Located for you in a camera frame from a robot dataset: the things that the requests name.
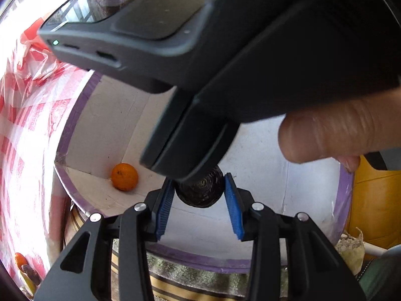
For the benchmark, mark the green clothing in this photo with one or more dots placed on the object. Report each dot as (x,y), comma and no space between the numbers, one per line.
(383,279)

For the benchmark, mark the red checkered plastic tablecloth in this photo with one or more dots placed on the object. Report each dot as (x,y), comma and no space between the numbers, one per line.
(31,163)

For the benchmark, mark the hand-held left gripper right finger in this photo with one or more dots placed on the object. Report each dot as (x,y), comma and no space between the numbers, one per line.
(234,208)

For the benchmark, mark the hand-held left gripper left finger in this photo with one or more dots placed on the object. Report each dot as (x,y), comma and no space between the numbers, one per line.
(164,214)

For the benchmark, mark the cardboard box with purple tape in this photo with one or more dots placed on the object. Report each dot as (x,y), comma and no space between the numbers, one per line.
(266,169)

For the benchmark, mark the white pipe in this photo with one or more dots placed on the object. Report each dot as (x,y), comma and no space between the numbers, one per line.
(376,250)

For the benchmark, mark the brown striped cloth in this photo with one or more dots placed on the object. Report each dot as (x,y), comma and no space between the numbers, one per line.
(175,283)

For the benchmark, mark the beige woven cloth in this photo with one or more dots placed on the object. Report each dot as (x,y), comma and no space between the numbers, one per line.
(351,252)

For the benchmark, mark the yellow container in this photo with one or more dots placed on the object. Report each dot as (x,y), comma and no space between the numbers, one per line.
(376,207)

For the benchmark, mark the orange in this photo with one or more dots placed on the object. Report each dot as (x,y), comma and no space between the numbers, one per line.
(20,261)
(124,177)

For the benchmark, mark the person's right hand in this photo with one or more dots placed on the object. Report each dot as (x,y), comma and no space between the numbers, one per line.
(332,131)

